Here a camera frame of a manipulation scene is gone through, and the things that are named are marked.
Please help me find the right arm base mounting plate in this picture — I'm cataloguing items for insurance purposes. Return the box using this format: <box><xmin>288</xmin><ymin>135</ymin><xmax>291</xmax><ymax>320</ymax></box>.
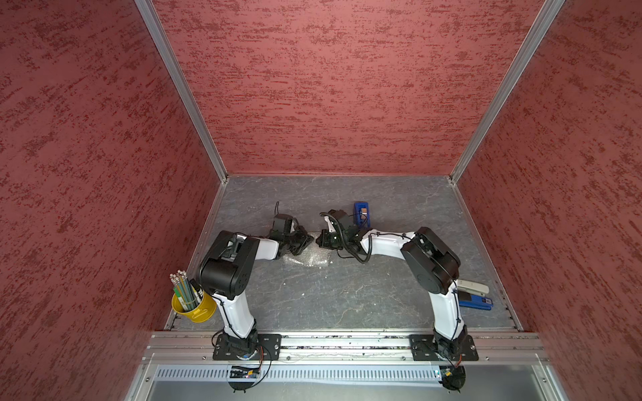
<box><xmin>409</xmin><ymin>333</ymin><xmax>479</xmax><ymax>364</ymax></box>

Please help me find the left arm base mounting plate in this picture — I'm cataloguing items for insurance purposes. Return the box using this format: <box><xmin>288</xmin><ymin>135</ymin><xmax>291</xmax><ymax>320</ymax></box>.
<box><xmin>212</xmin><ymin>332</ymin><xmax>283</xmax><ymax>362</ymax></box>

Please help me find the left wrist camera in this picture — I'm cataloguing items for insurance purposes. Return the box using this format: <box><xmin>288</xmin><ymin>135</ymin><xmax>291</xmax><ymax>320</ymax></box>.
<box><xmin>270</xmin><ymin>213</ymin><xmax>299</xmax><ymax>241</ymax></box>

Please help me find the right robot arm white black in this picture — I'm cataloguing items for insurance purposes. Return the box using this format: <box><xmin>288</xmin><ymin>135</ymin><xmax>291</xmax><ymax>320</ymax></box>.
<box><xmin>316</xmin><ymin>210</ymin><xmax>467</xmax><ymax>360</ymax></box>

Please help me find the blue tape dispenser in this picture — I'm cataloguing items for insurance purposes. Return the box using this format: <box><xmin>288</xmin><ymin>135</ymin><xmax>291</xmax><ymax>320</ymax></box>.
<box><xmin>354</xmin><ymin>202</ymin><xmax>371</xmax><ymax>228</ymax></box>

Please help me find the white stapler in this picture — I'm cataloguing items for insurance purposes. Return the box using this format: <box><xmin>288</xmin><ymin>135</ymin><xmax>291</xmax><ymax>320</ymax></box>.
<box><xmin>457</xmin><ymin>280</ymin><xmax>490</xmax><ymax>297</ymax></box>

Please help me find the blue stapler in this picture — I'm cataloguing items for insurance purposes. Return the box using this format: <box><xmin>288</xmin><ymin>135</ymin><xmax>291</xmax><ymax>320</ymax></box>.
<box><xmin>458</xmin><ymin>292</ymin><xmax>493</xmax><ymax>311</ymax></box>

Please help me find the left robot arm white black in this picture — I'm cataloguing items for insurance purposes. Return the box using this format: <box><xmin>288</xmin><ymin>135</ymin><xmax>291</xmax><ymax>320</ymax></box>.
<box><xmin>196</xmin><ymin>227</ymin><xmax>314</xmax><ymax>360</ymax></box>

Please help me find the yellow pencil cup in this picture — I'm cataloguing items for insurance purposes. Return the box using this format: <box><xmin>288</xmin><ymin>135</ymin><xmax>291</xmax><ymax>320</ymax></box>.
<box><xmin>172</xmin><ymin>294</ymin><xmax>217</xmax><ymax>323</ymax></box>

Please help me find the white perforated cable duct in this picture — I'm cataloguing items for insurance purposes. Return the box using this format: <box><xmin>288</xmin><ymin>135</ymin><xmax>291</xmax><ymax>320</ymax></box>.
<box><xmin>153</xmin><ymin>364</ymin><xmax>442</xmax><ymax>386</ymax></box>

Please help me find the bundle of pencils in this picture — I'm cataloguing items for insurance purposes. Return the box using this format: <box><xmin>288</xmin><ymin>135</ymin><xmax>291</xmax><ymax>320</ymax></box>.
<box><xmin>170</xmin><ymin>270</ymin><xmax>202</xmax><ymax>312</ymax></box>

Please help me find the clear bubble wrap sheet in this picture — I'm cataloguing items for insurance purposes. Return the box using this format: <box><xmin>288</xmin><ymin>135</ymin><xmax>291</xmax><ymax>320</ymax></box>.
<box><xmin>283</xmin><ymin>232</ymin><xmax>334</xmax><ymax>269</ymax></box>

